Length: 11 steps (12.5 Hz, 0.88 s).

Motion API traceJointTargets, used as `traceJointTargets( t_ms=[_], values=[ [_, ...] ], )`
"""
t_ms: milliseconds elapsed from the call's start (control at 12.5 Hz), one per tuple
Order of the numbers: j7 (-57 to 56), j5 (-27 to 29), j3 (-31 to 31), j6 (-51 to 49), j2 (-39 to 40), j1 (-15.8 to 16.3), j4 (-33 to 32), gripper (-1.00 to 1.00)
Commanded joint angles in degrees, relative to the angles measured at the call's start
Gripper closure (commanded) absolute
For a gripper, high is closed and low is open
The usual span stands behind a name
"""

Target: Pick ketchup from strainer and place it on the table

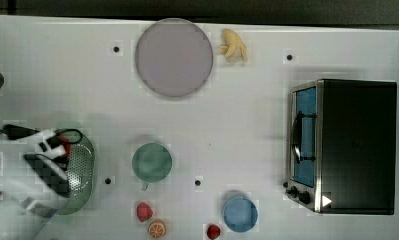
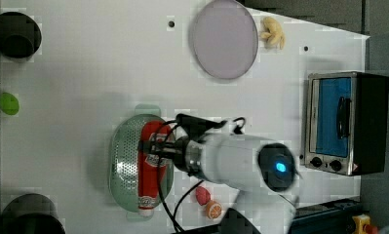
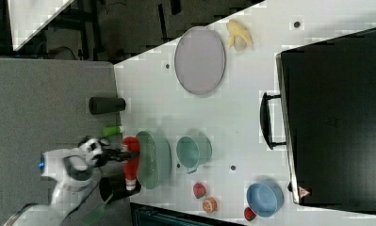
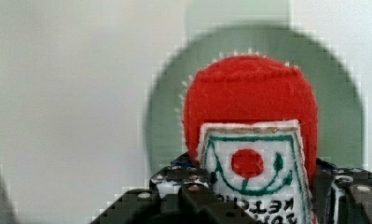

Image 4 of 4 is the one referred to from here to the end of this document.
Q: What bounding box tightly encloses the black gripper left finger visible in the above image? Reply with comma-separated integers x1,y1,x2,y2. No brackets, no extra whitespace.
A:
88,152,256,224

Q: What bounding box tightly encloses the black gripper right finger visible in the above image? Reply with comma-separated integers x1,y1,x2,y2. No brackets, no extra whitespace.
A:
312,159,372,224

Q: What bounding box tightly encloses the red felt ketchup bottle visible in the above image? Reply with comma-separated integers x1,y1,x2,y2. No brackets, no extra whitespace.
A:
183,55,318,224

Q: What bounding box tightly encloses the green oval strainer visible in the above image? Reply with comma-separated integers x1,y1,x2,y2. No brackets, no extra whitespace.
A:
145,0,364,174

